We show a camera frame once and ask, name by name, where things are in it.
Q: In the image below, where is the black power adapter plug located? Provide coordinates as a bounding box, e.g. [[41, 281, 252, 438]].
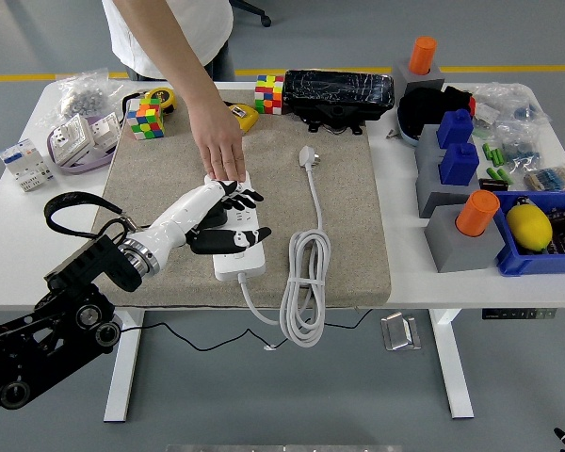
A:
[[202, 202, 232, 231]]

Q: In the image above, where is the grey block with round hole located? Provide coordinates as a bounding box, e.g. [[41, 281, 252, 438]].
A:
[[424, 204, 508, 274], [391, 58, 446, 95]]

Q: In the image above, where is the large-tiled colourful puzzle cube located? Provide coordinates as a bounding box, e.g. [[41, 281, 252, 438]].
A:
[[125, 96, 166, 141]]

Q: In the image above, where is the black table control panel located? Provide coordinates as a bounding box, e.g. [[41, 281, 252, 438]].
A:
[[481, 308, 559, 321]]

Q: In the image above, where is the black device in plastic wrap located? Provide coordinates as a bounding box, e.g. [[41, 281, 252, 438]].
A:
[[282, 69, 396, 137]]

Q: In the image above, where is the clear bag of blue parts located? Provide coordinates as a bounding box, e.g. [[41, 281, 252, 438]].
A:
[[493, 120, 547, 170]]

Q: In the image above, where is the blue block with knob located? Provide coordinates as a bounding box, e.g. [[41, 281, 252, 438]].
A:
[[438, 142, 480, 187], [436, 108, 476, 150]]

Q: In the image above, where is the yellow lemon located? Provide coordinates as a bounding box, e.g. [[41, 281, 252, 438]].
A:
[[506, 202, 554, 252]]

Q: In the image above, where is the purple oval tray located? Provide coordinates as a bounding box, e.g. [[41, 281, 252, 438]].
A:
[[45, 111, 123, 176]]

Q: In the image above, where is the small-tiled colourful puzzle cube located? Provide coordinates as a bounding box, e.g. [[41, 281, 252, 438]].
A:
[[254, 73, 286, 116]]

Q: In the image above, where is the white power strip cord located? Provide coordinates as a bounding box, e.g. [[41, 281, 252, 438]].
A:
[[237, 144, 333, 349]]

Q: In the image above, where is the clear bag of metal screws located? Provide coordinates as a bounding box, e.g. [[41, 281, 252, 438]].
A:
[[37, 68, 137, 128]]

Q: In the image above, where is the white circuit breaker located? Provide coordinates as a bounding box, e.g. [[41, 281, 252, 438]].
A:
[[0, 137, 57, 193]]

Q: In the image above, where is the clear bag of resistors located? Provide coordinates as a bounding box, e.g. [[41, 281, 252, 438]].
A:
[[522, 163, 565, 193]]

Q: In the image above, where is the grey stepped block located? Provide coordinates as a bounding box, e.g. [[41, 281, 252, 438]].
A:
[[413, 122, 493, 218]]

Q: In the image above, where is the person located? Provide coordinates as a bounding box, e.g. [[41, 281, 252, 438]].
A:
[[101, 0, 236, 84]]

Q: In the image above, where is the person's right hand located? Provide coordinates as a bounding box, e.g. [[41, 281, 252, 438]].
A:
[[190, 101, 247, 183]]

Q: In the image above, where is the grey-brown fabric mat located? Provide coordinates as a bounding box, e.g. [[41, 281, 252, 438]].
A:
[[91, 88, 393, 310]]

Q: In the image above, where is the black cable under table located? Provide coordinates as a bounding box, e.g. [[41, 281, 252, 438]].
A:
[[322, 308, 383, 332]]

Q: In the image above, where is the orange cylinder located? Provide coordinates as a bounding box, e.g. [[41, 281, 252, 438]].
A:
[[408, 36, 439, 76], [455, 189, 501, 237]]

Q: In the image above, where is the white wall socket panel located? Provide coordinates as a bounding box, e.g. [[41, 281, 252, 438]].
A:
[[91, 114, 122, 152], [50, 113, 98, 167]]

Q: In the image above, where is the white table leg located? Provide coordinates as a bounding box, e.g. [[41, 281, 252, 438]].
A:
[[103, 309, 146, 424], [428, 308, 476, 420]]

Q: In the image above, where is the thin black adapter cord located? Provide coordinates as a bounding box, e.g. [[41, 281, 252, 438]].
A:
[[117, 321, 278, 353]]

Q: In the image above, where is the silver metal bracket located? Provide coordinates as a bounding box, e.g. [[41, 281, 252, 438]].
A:
[[379, 311, 424, 352]]

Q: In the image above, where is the clear bag of small parts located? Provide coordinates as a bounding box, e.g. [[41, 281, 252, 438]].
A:
[[470, 83, 555, 124]]

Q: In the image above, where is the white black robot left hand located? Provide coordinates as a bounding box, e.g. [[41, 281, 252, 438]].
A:
[[140, 179, 273, 274]]

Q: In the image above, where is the blue plastic bin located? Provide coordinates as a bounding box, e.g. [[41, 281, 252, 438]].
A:
[[492, 189, 565, 278]]

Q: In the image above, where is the yellow tape measure black strap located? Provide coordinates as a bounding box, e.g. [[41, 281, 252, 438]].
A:
[[228, 102, 260, 134]]

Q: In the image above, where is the white power strip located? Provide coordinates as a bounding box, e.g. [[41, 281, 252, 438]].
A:
[[202, 171, 268, 283]]

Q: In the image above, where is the black cloth bundle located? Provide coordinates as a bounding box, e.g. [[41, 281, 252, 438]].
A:
[[396, 84, 476, 148]]

